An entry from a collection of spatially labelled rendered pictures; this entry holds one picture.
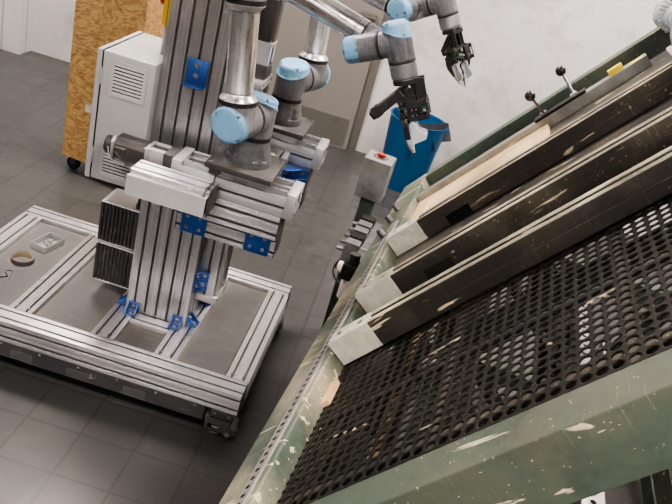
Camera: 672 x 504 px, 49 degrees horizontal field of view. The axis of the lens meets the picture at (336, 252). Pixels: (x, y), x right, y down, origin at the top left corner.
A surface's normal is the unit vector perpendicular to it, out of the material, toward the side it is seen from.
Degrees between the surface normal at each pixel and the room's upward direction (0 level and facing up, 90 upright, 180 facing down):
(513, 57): 90
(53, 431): 0
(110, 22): 90
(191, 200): 90
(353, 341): 90
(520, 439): 53
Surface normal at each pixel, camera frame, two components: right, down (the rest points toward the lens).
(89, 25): -0.33, 0.37
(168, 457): 0.25, -0.85
